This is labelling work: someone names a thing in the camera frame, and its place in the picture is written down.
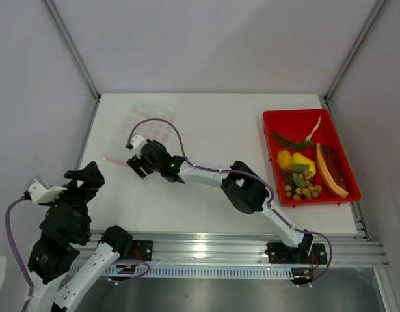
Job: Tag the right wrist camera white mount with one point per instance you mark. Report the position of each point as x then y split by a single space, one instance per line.
136 144

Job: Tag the yellow toy pepper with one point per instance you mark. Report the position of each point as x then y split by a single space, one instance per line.
299 158

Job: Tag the yellow toy ginger root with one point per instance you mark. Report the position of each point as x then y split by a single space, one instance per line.
284 159

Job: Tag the aluminium mounting rail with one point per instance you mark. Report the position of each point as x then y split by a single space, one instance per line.
249 250

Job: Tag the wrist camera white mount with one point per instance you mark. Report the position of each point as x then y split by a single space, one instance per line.
136 144
42 193

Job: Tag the toy ham slice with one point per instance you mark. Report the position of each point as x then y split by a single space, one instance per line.
329 170

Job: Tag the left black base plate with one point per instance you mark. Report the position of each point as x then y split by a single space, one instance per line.
141 250

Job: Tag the clear pink zip top bag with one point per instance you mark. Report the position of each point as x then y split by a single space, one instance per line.
116 151

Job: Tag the green scallion toy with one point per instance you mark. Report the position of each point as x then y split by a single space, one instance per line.
289 144

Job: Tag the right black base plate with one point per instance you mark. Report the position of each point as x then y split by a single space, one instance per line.
279 253

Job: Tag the red plastic tray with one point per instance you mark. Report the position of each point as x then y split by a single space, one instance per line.
295 125

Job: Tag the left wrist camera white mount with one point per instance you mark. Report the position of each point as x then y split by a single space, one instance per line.
42 193

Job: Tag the longan bunch with leaves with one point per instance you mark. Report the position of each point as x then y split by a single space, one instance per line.
298 182

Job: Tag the left aluminium frame post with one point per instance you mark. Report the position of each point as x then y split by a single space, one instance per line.
67 40

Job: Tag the aluminium frame post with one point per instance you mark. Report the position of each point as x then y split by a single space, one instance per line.
67 40
361 38

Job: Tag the right aluminium frame post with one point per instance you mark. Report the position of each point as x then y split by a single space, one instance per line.
361 38

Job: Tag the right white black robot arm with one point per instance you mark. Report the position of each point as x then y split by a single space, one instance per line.
244 189

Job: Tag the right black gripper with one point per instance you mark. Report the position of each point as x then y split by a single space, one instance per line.
136 164

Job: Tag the white slotted cable duct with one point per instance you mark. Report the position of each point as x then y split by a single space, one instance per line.
186 271

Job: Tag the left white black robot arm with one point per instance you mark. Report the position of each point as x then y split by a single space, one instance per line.
65 226

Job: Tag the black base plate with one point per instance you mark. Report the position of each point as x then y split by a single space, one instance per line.
141 250
279 253

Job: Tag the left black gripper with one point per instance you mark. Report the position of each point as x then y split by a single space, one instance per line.
92 179

